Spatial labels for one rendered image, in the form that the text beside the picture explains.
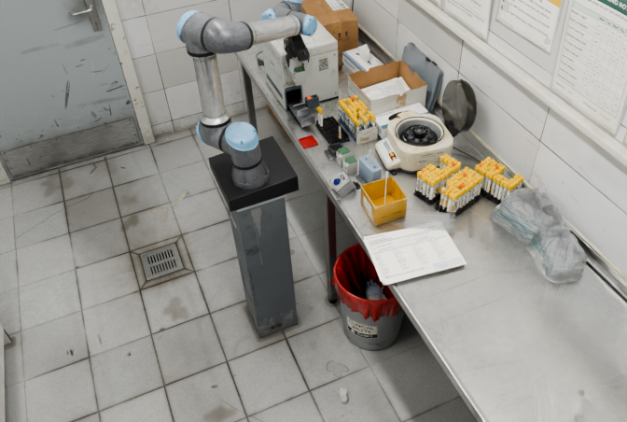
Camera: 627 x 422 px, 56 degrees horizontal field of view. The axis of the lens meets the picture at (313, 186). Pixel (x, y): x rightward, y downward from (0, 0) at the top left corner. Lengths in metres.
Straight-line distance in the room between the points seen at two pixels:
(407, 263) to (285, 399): 1.02
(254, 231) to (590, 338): 1.27
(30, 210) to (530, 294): 2.98
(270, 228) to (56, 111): 1.98
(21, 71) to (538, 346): 3.10
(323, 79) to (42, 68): 1.79
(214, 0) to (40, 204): 1.66
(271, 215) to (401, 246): 0.56
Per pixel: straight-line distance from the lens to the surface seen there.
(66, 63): 3.86
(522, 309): 2.06
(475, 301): 2.04
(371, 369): 2.88
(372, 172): 2.29
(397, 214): 2.23
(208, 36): 2.02
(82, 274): 3.50
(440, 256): 2.12
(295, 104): 2.77
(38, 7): 3.71
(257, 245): 2.48
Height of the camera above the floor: 2.48
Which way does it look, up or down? 42 degrees down
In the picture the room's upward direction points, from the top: 3 degrees counter-clockwise
